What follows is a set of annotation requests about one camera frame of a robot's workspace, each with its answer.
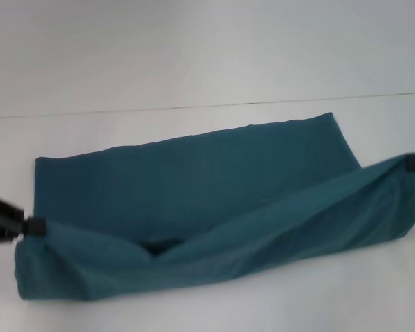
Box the teal t-shirt with pink print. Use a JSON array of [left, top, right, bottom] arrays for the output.
[[13, 111, 415, 302]]

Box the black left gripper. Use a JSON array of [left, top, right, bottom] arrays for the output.
[[0, 189, 46, 247]]

